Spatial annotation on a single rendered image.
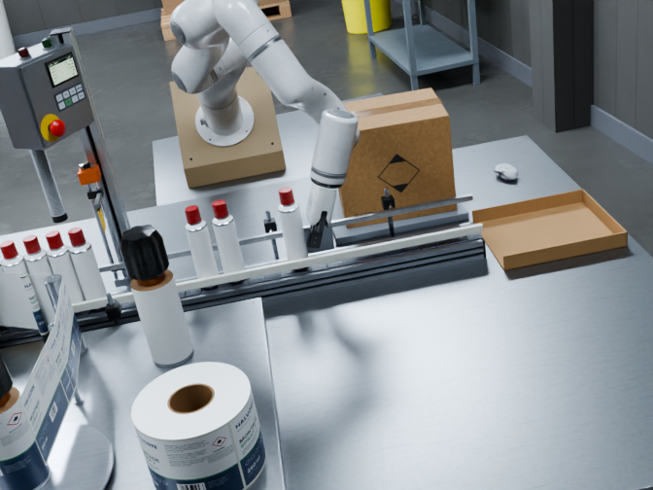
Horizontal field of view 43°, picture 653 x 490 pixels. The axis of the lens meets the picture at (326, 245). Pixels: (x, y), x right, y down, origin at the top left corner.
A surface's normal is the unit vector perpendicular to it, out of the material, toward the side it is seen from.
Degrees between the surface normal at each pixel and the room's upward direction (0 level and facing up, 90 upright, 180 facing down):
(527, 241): 0
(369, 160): 90
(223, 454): 90
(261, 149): 44
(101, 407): 0
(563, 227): 0
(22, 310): 90
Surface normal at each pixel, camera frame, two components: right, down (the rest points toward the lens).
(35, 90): 0.88, 0.10
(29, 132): -0.45, 0.48
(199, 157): -0.01, -0.33
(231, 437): 0.71, 0.23
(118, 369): -0.14, -0.87
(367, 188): 0.07, 0.46
